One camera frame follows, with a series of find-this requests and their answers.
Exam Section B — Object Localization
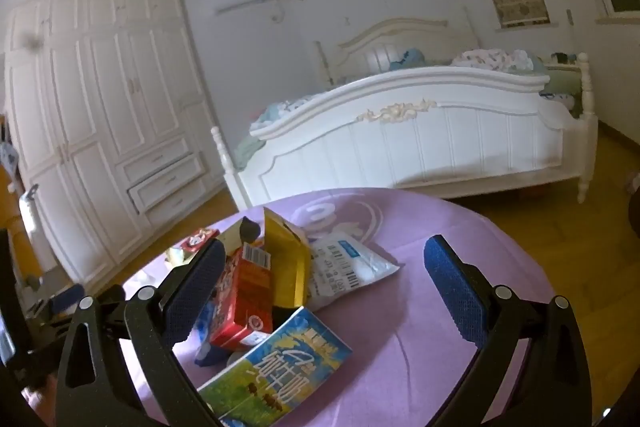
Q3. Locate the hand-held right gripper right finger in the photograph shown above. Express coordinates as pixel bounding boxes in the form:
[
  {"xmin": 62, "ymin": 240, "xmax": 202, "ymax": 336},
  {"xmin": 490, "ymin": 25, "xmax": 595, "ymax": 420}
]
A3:
[{"xmin": 423, "ymin": 234, "xmax": 600, "ymax": 427}]

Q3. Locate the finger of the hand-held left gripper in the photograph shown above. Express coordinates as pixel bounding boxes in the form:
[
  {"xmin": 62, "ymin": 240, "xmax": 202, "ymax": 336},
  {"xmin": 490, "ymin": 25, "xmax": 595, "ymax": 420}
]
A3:
[{"xmin": 47, "ymin": 285, "xmax": 85, "ymax": 322}]

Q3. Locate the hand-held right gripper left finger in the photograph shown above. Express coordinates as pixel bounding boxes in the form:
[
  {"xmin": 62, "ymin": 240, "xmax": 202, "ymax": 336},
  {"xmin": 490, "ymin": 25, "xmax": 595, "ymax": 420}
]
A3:
[{"xmin": 52, "ymin": 238, "xmax": 227, "ymax": 427}]

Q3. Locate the blue white wrapper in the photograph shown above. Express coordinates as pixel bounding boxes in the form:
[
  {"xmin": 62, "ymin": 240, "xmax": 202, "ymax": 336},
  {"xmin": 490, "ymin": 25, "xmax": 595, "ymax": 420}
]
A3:
[{"xmin": 192, "ymin": 297, "xmax": 236, "ymax": 368}]

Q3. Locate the red drink carton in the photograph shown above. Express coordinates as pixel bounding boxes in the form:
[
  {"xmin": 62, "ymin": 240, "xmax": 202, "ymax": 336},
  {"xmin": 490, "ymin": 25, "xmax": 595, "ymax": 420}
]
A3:
[{"xmin": 209, "ymin": 243, "xmax": 275, "ymax": 351}]

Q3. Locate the small red white packet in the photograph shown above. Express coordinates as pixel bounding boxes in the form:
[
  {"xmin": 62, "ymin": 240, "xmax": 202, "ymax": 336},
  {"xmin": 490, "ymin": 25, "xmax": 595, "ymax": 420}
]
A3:
[{"xmin": 180, "ymin": 228, "xmax": 221, "ymax": 255}]

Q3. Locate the tan black torn carton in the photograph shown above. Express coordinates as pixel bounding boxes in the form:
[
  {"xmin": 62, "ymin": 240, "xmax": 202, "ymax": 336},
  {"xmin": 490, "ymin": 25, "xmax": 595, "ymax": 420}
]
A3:
[{"xmin": 220, "ymin": 216, "xmax": 261, "ymax": 258}]

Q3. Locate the yellow foil packet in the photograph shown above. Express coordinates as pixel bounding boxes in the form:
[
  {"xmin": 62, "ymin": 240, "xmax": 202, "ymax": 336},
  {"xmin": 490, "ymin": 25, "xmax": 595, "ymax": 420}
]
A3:
[{"xmin": 262, "ymin": 207, "xmax": 313, "ymax": 310}]

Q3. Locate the white plastic mailer bag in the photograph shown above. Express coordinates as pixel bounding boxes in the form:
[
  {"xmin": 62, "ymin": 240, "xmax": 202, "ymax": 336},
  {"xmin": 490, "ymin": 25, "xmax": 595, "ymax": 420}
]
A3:
[{"xmin": 305, "ymin": 229, "xmax": 401, "ymax": 312}]

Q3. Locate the blue green milk carton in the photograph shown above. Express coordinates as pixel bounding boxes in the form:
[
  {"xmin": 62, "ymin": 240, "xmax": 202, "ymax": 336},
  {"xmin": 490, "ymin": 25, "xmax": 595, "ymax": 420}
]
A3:
[{"xmin": 197, "ymin": 306, "xmax": 353, "ymax": 427}]

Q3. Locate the purple tablecloth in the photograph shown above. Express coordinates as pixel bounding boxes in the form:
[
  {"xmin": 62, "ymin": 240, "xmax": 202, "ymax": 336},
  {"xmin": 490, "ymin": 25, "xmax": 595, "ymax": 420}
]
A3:
[{"xmin": 112, "ymin": 188, "xmax": 573, "ymax": 427}]

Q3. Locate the white upright object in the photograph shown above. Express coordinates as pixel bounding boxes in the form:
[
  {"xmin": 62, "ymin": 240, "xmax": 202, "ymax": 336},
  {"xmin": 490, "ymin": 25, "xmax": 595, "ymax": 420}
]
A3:
[{"xmin": 19, "ymin": 184, "xmax": 51, "ymax": 268}]

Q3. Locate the pale green bed sheet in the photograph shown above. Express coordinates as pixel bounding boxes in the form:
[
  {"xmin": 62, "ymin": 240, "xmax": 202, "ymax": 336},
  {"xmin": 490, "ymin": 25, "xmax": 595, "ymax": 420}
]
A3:
[{"xmin": 234, "ymin": 134, "xmax": 267, "ymax": 171}]

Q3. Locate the white wooden bed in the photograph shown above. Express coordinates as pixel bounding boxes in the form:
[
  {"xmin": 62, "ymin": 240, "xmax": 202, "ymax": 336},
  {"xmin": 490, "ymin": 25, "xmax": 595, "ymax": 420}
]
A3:
[{"xmin": 210, "ymin": 17, "xmax": 599, "ymax": 210}]

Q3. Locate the white panelled wardrobe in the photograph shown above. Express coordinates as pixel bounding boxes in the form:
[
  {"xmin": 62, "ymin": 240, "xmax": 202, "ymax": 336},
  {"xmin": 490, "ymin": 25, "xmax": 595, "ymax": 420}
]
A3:
[{"xmin": 2, "ymin": 0, "xmax": 226, "ymax": 288}]

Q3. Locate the light blue blanket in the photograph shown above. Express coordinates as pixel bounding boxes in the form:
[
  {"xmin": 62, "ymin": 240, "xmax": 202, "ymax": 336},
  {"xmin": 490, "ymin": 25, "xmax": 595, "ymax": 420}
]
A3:
[{"xmin": 250, "ymin": 96, "xmax": 321, "ymax": 132}]

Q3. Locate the white patterned quilt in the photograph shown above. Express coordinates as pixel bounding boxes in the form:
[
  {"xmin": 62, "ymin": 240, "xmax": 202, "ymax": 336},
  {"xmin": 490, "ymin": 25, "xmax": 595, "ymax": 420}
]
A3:
[{"xmin": 450, "ymin": 48, "xmax": 546, "ymax": 74}]

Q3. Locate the blue pillow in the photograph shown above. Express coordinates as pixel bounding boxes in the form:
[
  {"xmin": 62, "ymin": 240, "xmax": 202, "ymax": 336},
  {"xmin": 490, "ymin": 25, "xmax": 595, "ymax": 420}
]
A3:
[{"xmin": 390, "ymin": 48, "xmax": 427, "ymax": 70}]

